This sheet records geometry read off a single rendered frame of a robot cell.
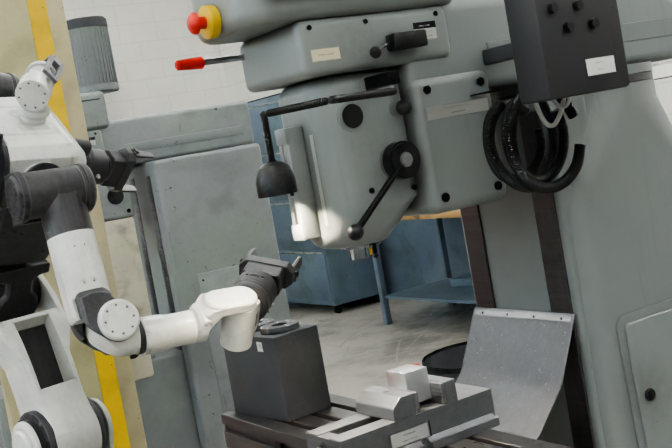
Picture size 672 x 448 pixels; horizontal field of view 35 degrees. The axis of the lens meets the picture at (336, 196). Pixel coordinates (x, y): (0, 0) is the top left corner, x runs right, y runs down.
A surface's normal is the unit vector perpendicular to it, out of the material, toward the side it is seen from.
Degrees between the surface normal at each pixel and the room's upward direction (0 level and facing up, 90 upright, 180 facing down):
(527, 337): 63
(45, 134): 34
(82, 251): 75
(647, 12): 90
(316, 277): 90
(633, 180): 90
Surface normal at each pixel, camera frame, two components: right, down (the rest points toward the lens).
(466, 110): 0.51, -0.04
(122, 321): 0.43, -0.30
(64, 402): 0.51, -0.55
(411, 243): -0.84, 0.18
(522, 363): -0.83, -0.29
